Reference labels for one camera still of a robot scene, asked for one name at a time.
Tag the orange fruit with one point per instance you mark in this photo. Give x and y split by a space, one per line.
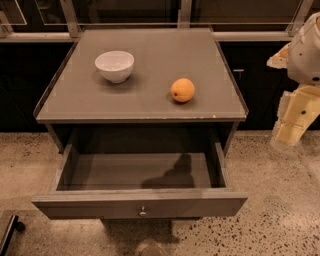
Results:
182 90

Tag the grey drawer cabinet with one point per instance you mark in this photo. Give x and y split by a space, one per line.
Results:
78 94

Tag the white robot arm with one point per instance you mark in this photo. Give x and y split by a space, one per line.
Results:
303 63

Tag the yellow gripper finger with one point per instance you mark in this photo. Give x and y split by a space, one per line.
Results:
297 110
279 60

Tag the grey top drawer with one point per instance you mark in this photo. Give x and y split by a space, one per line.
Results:
135 183

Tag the metal window frame rail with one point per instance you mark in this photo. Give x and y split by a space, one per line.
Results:
230 20

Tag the white ceramic bowl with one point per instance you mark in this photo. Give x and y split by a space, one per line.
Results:
115 66

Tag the black wheeled base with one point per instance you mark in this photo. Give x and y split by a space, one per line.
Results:
14 224

